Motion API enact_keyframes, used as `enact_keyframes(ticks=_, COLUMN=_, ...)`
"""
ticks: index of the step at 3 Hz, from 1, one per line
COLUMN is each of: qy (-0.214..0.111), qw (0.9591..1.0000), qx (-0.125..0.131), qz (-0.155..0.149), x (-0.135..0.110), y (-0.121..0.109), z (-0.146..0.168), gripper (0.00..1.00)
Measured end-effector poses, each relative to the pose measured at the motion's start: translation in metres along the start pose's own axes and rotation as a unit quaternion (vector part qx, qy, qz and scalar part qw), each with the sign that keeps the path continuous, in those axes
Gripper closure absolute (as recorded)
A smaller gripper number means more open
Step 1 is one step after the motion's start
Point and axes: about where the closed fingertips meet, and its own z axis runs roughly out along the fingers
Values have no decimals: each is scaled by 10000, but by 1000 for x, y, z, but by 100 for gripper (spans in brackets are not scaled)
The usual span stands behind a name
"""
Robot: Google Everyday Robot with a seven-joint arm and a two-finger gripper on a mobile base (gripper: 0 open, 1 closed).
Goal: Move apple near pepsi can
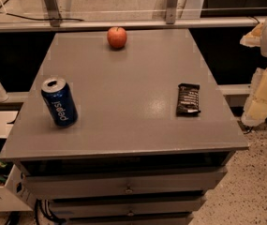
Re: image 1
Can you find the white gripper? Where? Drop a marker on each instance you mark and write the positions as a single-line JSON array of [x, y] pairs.
[[255, 111]]

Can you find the red apple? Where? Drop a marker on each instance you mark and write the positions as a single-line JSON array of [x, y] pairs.
[[117, 37]]

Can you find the blue pepsi can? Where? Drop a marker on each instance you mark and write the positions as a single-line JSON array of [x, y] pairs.
[[58, 98]]

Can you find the black snack bar wrapper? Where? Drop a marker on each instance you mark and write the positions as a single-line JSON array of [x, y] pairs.
[[188, 102]]

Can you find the grey drawer cabinet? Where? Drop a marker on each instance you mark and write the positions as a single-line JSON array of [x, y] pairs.
[[128, 159]]

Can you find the white cardboard box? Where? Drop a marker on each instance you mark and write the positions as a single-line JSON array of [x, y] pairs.
[[13, 195]]

